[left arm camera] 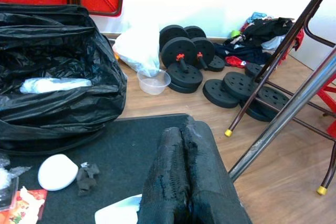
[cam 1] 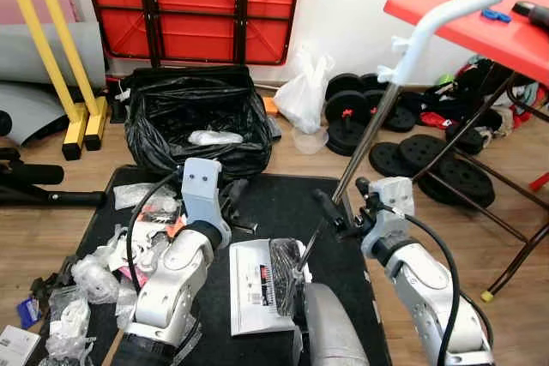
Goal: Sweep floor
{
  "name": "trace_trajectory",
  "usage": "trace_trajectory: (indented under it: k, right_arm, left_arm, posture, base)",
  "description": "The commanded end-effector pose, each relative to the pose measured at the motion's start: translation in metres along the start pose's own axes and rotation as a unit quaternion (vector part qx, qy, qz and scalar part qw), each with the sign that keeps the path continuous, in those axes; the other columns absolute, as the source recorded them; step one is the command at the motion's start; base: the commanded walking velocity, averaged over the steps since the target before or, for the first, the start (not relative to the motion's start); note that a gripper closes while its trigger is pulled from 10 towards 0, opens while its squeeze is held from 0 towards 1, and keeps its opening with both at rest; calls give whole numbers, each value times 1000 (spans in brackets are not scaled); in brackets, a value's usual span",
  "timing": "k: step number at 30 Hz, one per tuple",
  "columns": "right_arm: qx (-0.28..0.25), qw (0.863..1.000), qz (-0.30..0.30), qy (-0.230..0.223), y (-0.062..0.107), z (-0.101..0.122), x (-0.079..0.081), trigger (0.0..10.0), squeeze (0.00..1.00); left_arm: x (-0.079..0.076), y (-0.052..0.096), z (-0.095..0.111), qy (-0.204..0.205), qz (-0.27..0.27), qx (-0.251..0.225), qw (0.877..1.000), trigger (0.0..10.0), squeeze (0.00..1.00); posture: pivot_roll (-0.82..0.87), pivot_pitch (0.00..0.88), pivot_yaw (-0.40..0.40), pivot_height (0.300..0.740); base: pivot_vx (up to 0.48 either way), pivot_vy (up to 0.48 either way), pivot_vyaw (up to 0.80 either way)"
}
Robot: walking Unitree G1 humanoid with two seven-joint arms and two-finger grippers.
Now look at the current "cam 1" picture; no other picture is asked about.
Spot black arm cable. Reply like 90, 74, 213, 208
401, 210, 464, 366
126, 171, 185, 294

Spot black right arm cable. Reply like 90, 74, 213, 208
401, 210, 464, 366

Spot grey curved pad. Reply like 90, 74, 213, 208
0, 81, 71, 148

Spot blue tag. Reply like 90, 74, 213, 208
19, 297, 42, 329

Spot red printed package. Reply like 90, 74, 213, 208
129, 199, 185, 243

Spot yellow tubular metal stand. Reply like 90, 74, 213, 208
0, 0, 111, 162

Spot grey robot right leg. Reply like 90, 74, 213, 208
303, 283, 371, 366

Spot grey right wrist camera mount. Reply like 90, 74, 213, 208
369, 177, 418, 221

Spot crumpled clear plastic wrap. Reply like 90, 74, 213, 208
113, 182, 160, 211

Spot pile of dark clothes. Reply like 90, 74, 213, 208
403, 57, 543, 135

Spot white printed box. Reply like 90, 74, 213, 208
0, 325, 41, 366

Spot black weight plate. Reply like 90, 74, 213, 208
371, 141, 413, 177
444, 122, 486, 155
399, 135, 447, 174
326, 119, 368, 158
425, 156, 496, 207

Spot black handheld device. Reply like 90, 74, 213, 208
512, 2, 549, 28

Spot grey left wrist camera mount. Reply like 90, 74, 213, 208
180, 158, 232, 231

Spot clear plastic cup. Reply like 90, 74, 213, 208
292, 126, 330, 156

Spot black trash bag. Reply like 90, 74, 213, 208
124, 64, 277, 183

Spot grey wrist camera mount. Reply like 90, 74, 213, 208
180, 158, 232, 231
369, 177, 418, 221

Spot blue plastic clip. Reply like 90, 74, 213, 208
480, 8, 512, 23

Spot bubble wrap packet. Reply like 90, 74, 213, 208
187, 129, 245, 147

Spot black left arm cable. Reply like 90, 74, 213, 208
126, 171, 185, 294

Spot white plastic bag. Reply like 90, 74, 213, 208
273, 43, 336, 135

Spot red table brown legs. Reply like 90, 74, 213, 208
383, 0, 549, 303

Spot bubble wrap lump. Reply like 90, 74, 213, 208
71, 253, 118, 304

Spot clear plastic bag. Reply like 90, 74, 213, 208
45, 285, 93, 361

